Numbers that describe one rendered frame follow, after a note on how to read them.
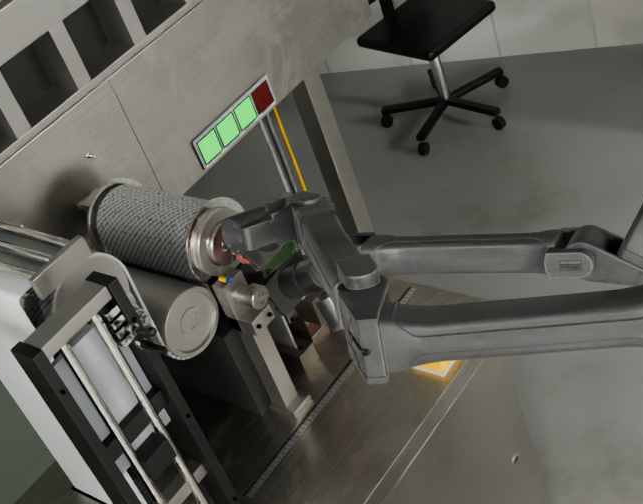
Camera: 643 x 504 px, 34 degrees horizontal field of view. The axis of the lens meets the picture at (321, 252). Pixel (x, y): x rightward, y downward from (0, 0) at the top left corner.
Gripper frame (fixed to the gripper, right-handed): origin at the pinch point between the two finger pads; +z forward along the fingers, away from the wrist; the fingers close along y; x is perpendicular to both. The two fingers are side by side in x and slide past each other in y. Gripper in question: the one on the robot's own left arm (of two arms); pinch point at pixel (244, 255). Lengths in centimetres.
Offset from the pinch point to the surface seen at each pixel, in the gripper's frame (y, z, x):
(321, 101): 81, 57, 11
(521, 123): 205, 135, -46
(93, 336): -33.4, -13.3, 7.8
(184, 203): 0.6, 2.2, 13.1
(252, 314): -4.6, 4.3, -7.9
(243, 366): -7.1, 15.8, -13.6
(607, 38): 261, 123, -50
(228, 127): 37, 29, 20
